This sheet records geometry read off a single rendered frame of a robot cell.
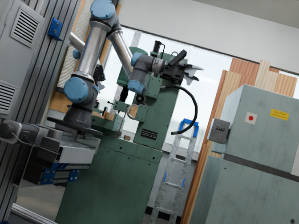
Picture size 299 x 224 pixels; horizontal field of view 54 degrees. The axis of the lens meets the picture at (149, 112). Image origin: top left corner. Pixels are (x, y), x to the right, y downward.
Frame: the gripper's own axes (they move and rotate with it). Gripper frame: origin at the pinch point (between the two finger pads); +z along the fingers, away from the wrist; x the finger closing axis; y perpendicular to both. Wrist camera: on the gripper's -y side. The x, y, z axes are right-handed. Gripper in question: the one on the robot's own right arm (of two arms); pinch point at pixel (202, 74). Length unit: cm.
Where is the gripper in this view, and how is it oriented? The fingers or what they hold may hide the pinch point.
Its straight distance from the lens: 148.0
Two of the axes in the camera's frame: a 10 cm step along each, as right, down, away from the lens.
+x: -0.2, -2.4, -9.7
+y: -3.0, 9.3, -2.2
